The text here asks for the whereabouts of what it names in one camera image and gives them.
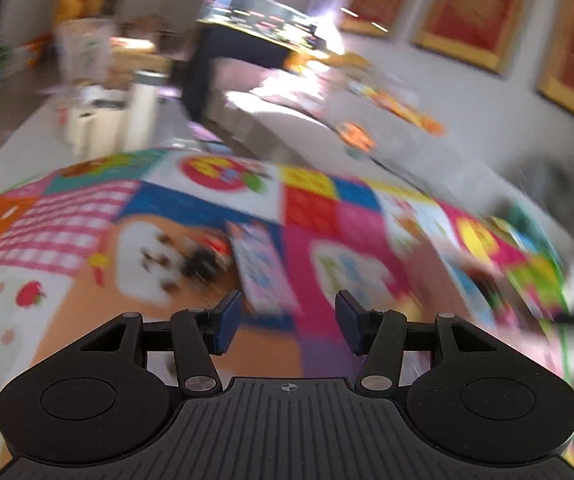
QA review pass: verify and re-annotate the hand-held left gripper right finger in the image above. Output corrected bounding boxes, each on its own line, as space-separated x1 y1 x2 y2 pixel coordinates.
334 290 498 395

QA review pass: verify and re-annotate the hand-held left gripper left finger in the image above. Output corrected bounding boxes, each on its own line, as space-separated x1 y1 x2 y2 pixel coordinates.
78 291 244 397

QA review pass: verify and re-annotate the pink picture book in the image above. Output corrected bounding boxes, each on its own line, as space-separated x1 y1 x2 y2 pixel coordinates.
224 220 303 316

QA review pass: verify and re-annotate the small dark toy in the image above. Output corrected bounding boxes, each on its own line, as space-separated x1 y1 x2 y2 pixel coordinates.
179 242 230 281

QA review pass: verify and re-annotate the colourful printed play mat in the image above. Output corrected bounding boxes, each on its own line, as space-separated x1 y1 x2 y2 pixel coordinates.
0 147 574 480

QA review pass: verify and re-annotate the grey sofa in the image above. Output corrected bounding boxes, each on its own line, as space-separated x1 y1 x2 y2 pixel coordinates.
227 50 518 196

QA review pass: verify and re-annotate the tall white canister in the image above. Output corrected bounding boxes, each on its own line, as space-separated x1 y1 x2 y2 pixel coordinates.
126 70 168 153

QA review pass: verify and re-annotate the pile of colourful toys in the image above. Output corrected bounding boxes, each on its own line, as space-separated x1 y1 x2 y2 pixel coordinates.
347 75 445 136

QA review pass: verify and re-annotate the short white canister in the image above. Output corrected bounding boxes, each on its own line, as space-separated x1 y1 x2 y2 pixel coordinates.
60 100 128 156

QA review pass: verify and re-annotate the dark fish tank cabinet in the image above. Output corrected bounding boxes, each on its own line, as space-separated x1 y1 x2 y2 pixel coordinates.
182 0 328 121

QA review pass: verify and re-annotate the orange plush toy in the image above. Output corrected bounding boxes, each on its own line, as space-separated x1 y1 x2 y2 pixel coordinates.
57 0 103 23

